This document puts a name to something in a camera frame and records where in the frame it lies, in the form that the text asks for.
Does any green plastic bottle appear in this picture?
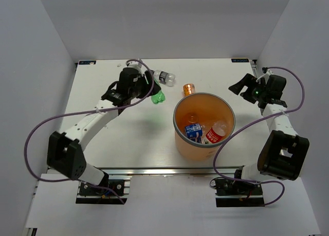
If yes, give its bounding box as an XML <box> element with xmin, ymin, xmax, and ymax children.
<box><xmin>151</xmin><ymin>90</ymin><xmax>166</xmax><ymax>104</ymax></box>

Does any clear bottle red label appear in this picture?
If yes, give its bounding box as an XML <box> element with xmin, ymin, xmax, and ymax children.
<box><xmin>204</xmin><ymin>120</ymin><xmax>227</xmax><ymax>144</ymax></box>

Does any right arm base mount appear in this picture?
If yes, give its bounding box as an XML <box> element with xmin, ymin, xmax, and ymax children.
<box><xmin>210</xmin><ymin>178</ymin><xmax>265</xmax><ymax>208</ymax></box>

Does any left blue corner sticker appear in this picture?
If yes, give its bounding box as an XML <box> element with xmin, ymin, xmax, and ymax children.
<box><xmin>78</xmin><ymin>60</ymin><xmax>96</xmax><ymax>65</ymax></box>

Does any clear bottle blue label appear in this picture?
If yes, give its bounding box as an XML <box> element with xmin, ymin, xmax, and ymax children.
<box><xmin>185</xmin><ymin>123</ymin><xmax>203</xmax><ymax>142</ymax></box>

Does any orange bin grey rim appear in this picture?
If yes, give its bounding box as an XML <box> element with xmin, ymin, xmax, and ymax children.
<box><xmin>173</xmin><ymin>93</ymin><xmax>235</xmax><ymax>161</ymax></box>

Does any clear bottle black label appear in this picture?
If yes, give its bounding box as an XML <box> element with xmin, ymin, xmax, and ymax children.
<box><xmin>153</xmin><ymin>70</ymin><xmax>176</xmax><ymax>87</ymax></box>

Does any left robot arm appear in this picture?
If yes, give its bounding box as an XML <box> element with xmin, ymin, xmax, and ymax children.
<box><xmin>47</xmin><ymin>65</ymin><xmax>161</xmax><ymax>194</ymax></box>

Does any blue corner sticker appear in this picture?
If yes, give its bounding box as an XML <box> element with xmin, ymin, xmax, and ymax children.
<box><xmin>231</xmin><ymin>58</ymin><xmax>249</xmax><ymax>63</ymax></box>
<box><xmin>78</xmin><ymin>60</ymin><xmax>96</xmax><ymax>65</ymax></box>

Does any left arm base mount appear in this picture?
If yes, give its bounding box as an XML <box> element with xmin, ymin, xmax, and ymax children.
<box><xmin>76</xmin><ymin>175</ymin><xmax>131</xmax><ymax>205</ymax></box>

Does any aluminium right side rail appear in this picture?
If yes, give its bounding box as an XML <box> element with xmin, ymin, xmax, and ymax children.
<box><xmin>250</xmin><ymin>60</ymin><xmax>258</xmax><ymax>78</ymax></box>

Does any aluminium front rail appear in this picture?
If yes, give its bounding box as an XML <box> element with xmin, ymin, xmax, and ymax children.
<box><xmin>48</xmin><ymin>166</ymin><xmax>247</xmax><ymax>176</ymax></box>

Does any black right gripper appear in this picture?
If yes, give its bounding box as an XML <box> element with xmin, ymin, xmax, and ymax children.
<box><xmin>228</xmin><ymin>74</ymin><xmax>267</xmax><ymax>104</ymax></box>

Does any aluminium rail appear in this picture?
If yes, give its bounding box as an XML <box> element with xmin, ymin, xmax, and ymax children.
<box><xmin>48</xmin><ymin>166</ymin><xmax>247</xmax><ymax>176</ymax></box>
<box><xmin>250</xmin><ymin>60</ymin><xmax>258</xmax><ymax>78</ymax></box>

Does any small orange bottle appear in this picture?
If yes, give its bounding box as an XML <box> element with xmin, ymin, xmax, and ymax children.
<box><xmin>182</xmin><ymin>83</ymin><xmax>195</xmax><ymax>97</ymax></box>

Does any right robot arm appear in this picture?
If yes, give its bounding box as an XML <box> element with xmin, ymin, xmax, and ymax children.
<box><xmin>229</xmin><ymin>74</ymin><xmax>309</xmax><ymax>194</ymax></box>

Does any right blue corner sticker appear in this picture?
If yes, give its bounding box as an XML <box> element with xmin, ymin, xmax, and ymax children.
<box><xmin>231</xmin><ymin>58</ymin><xmax>249</xmax><ymax>63</ymax></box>

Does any orange juice bottle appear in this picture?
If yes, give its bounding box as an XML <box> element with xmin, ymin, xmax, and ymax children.
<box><xmin>184</xmin><ymin>112</ymin><xmax>199</xmax><ymax>126</ymax></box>

